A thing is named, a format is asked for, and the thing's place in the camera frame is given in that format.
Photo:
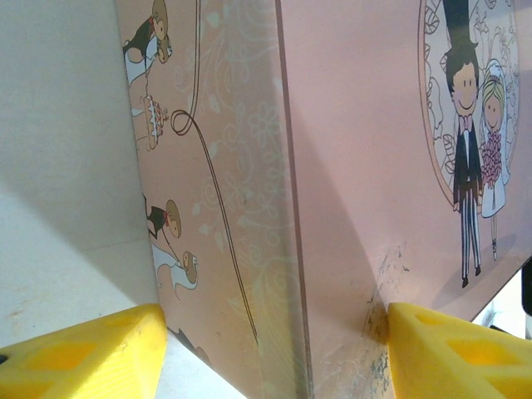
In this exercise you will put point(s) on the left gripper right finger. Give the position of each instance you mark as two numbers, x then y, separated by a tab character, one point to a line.
457	357

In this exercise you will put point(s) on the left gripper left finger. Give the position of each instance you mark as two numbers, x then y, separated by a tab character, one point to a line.
83	353

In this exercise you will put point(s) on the pink wedding print tin box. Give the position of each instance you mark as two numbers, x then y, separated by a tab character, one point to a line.
353	166

